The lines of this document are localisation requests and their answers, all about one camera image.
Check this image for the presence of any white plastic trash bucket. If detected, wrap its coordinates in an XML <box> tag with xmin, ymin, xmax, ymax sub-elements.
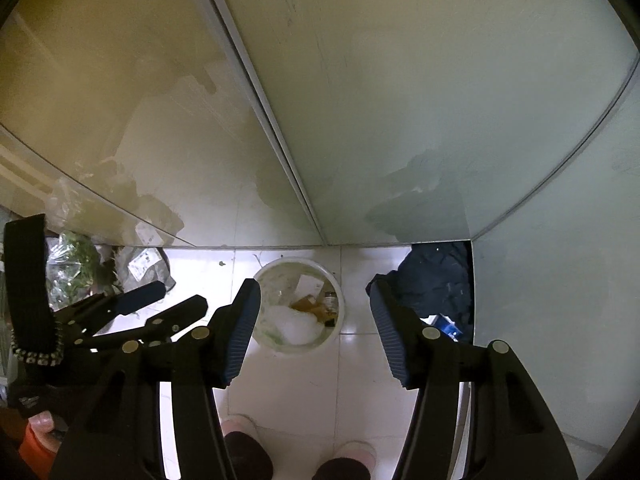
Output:
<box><xmin>253</xmin><ymin>258</ymin><xmax>346</xmax><ymax>356</ymax></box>

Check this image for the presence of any grey bag on floor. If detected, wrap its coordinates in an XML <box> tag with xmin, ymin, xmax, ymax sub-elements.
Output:
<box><xmin>115</xmin><ymin>247</ymin><xmax>176</xmax><ymax>292</ymax></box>

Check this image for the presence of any dark cloth on floor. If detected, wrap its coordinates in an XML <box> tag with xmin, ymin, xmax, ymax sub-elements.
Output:
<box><xmin>366</xmin><ymin>242</ymin><xmax>474</xmax><ymax>344</ymax></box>

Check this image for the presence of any person left hand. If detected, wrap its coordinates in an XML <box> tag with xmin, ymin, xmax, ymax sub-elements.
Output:
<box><xmin>28</xmin><ymin>411</ymin><xmax>61</xmax><ymax>454</ymax></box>

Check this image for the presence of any pink slipper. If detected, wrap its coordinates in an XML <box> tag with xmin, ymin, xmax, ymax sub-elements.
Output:
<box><xmin>220</xmin><ymin>415</ymin><xmax>273</xmax><ymax>480</ymax></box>
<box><xmin>312</xmin><ymin>441</ymin><xmax>376</xmax><ymax>480</ymax></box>

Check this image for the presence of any white rectangular box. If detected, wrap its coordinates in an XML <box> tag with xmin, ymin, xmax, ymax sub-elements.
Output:
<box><xmin>293</xmin><ymin>274</ymin><xmax>324</xmax><ymax>301</ymax></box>

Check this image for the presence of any dark small glass bottle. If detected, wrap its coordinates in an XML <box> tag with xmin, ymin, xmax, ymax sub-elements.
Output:
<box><xmin>322</xmin><ymin>292</ymin><xmax>338</xmax><ymax>327</ymax></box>

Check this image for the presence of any orange sleeve forearm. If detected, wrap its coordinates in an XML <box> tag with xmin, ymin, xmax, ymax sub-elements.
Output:
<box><xmin>18</xmin><ymin>426</ymin><xmax>58</xmax><ymax>480</ymax></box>

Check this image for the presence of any brown cardboard piece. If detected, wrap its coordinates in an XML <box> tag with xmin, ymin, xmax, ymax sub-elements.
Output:
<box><xmin>291</xmin><ymin>296</ymin><xmax>326</xmax><ymax>324</ymax></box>

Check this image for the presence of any bag of green vegetables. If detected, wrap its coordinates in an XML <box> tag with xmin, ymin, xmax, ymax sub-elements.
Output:
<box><xmin>46</xmin><ymin>231</ymin><xmax>118</xmax><ymax>311</ymax></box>

